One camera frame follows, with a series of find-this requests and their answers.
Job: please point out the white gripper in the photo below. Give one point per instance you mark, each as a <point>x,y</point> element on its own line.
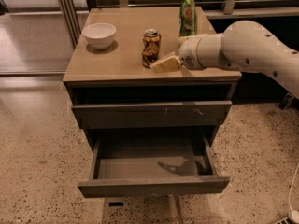
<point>188,52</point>

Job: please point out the orange soda can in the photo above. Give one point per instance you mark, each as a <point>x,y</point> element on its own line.
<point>151,41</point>

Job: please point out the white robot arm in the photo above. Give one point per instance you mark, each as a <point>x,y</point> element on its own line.
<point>244,46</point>

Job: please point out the closed top drawer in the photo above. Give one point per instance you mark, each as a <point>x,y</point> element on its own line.
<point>195,113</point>

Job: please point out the grey drawer cabinet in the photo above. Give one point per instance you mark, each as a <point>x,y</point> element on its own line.
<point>117,76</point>

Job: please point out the open middle drawer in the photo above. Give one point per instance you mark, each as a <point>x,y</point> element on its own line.
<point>152,167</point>

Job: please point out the green chip bag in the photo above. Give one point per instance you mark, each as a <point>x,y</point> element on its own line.
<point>188,18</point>

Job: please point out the white ceramic bowl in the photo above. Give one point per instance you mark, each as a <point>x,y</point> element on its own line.
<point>99,35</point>

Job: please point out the small dark floor bracket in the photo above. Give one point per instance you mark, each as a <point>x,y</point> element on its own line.
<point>288,98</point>

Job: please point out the metal door frame post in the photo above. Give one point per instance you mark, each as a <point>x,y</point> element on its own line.
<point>71,20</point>

